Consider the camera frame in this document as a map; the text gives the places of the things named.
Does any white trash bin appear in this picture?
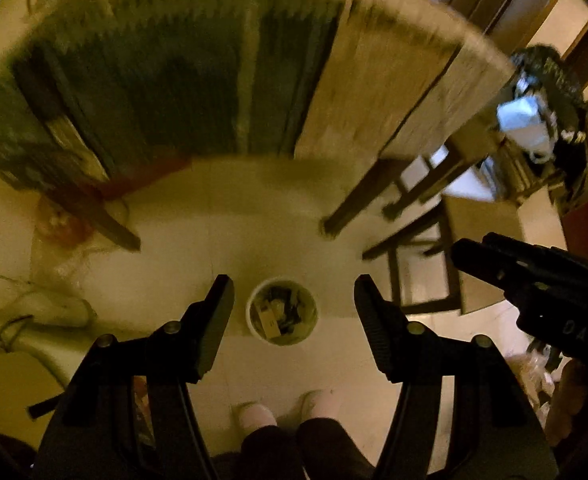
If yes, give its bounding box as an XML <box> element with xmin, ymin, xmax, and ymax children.
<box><xmin>245</xmin><ymin>278</ymin><xmax>320</xmax><ymax>347</ymax></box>

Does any white hanging bag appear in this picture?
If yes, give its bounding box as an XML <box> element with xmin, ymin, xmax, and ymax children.
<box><xmin>496</xmin><ymin>96</ymin><xmax>556</xmax><ymax>164</ymax></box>

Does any patterned patchwork tablecloth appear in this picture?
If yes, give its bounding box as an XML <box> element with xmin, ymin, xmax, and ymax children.
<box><xmin>0</xmin><ymin>0</ymin><xmax>514</xmax><ymax>191</ymax></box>

